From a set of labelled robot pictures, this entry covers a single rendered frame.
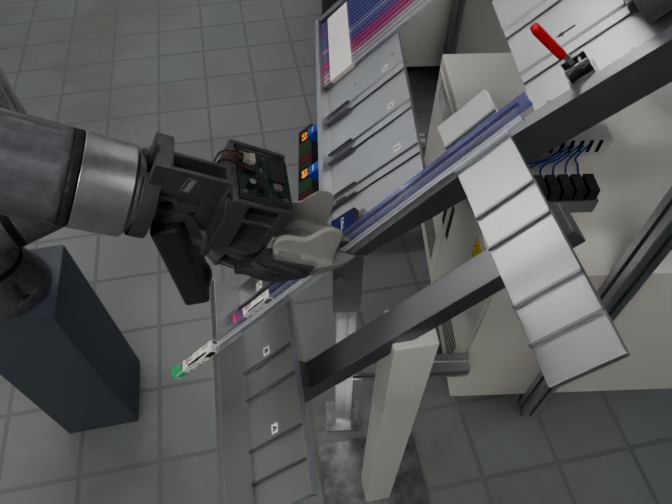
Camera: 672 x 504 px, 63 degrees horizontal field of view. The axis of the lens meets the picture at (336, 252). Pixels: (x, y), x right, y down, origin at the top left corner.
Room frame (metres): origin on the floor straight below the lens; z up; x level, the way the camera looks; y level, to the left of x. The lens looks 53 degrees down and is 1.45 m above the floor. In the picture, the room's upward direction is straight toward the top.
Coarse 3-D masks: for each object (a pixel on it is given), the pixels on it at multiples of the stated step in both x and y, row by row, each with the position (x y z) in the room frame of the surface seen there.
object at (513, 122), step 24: (504, 120) 0.35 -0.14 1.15; (480, 144) 0.35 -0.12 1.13; (456, 168) 0.34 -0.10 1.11; (408, 192) 0.34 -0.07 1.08; (432, 192) 0.34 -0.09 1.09; (384, 216) 0.33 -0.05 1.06; (360, 240) 0.32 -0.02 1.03; (288, 288) 0.32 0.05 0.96; (264, 312) 0.31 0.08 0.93; (216, 336) 0.31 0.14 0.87
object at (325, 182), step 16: (320, 32) 1.17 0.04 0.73; (320, 48) 1.11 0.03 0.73; (320, 64) 1.04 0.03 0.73; (320, 80) 0.99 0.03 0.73; (320, 96) 0.93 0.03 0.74; (320, 112) 0.88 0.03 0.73; (320, 128) 0.83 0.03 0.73; (320, 144) 0.79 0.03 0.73; (320, 160) 0.75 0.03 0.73; (320, 176) 0.71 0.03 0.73
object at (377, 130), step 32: (384, 64) 0.91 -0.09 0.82; (352, 96) 0.89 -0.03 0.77; (384, 96) 0.83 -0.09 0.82; (352, 128) 0.80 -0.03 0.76; (384, 128) 0.75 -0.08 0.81; (416, 128) 0.70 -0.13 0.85; (352, 160) 0.72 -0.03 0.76; (384, 160) 0.67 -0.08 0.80; (416, 160) 0.63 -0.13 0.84; (352, 192) 0.64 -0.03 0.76; (384, 192) 0.60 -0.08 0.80
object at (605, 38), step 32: (512, 0) 0.83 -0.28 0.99; (544, 0) 0.78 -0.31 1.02; (576, 0) 0.74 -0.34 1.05; (608, 0) 0.70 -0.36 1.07; (512, 32) 0.76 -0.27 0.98; (576, 32) 0.68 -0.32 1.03; (608, 32) 0.64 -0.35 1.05; (640, 32) 0.61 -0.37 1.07; (544, 64) 0.66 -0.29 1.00; (608, 64) 0.59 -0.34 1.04; (544, 96) 0.60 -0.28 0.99
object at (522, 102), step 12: (528, 96) 0.48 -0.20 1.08; (504, 108) 0.47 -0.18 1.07; (516, 108) 0.47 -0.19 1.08; (492, 120) 0.47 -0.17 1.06; (480, 132) 0.46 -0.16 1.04; (456, 144) 0.47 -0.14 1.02; (444, 156) 0.46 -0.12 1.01; (432, 168) 0.46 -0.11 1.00; (420, 180) 0.45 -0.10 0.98; (396, 192) 0.45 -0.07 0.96; (384, 204) 0.45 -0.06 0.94; (372, 216) 0.44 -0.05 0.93; (348, 228) 0.45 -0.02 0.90; (276, 288) 0.42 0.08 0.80; (240, 312) 0.42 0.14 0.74
